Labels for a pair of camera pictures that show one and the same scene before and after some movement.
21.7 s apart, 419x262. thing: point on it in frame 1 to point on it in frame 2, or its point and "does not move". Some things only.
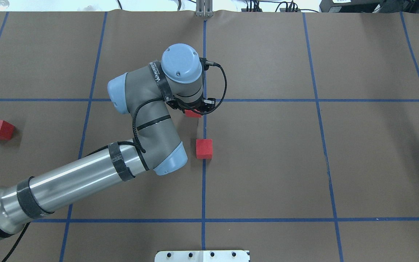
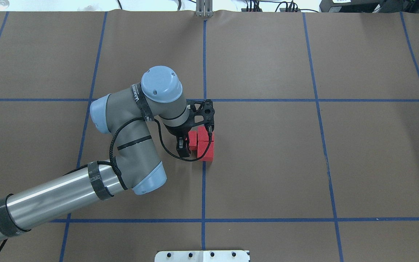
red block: (190, 113) to (202, 134)
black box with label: (350, 6) does not move
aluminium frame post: (204, 8) does not move
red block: (204, 149) does not move
